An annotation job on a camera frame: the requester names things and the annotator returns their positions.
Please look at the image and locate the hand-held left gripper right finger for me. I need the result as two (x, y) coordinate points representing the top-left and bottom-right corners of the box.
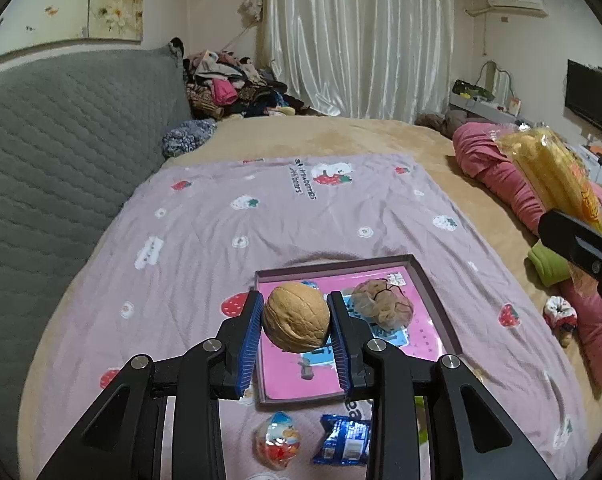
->
(327, 290), (556, 480)

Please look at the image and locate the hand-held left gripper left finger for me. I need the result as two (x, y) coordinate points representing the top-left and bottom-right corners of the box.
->
(36, 290), (265, 480)

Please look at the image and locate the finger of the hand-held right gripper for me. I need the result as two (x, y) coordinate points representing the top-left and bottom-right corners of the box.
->
(537, 210), (602, 273)

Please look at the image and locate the walnut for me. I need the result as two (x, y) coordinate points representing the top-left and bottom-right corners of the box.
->
(262, 282), (331, 352)

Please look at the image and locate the blue cookie packet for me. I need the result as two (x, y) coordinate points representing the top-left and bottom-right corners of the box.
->
(311, 413), (373, 466)

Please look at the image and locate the red toy egg candy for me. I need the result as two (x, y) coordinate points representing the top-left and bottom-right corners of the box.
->
(252, 411), (304, 471)

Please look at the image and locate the pink tray box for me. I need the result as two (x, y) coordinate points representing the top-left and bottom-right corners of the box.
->
(255, 254), (464, 406)

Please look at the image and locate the green fleece blanket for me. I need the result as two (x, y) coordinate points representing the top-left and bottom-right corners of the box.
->
(527, 240), (574, 287)

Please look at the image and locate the red white scrunchie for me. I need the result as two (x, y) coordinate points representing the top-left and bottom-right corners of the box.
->
(543, 296), (579, 348)

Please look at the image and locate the pink quilt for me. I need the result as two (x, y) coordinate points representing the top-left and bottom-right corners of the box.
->
(453, 121), (602, 386)

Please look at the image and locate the pink printed blanket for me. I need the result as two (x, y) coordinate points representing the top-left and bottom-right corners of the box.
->
(18, 152), (589, 480)

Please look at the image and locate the black television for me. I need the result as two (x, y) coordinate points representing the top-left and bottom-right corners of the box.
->
(565, 59), (602, 141)

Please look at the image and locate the white dresser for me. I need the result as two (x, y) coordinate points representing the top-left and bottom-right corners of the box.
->
(448, 92), (536, 128)

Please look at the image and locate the white framed mirror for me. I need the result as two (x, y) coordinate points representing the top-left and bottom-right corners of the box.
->
(476, 60), (514, 106)

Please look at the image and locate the grey brown cloth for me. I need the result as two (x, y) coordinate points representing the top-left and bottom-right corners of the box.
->
(415, 110), (476, 138)

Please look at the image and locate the dark green bag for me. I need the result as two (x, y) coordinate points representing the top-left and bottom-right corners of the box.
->
(452, 79), (496, 102)

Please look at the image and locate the blue patterned cloth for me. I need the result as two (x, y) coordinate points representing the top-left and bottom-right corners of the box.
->
(161, 119), (218, 158)

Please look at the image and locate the white air conditioner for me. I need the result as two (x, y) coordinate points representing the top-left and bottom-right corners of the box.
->
(486, 0), (549, 17)

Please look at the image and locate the pile of clothes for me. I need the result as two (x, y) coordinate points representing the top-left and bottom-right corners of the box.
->
(171, 37), (312, 121)

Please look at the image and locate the grey quilted headboard cover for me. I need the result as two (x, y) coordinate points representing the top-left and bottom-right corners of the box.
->
(0, 45), (192, 321)

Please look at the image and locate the white satin curtain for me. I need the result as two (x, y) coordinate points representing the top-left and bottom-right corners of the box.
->
(256, 0), (454, 123)

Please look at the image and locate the floral wall poster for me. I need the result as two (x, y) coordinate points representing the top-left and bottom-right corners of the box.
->
(0, 0), (146, 61)

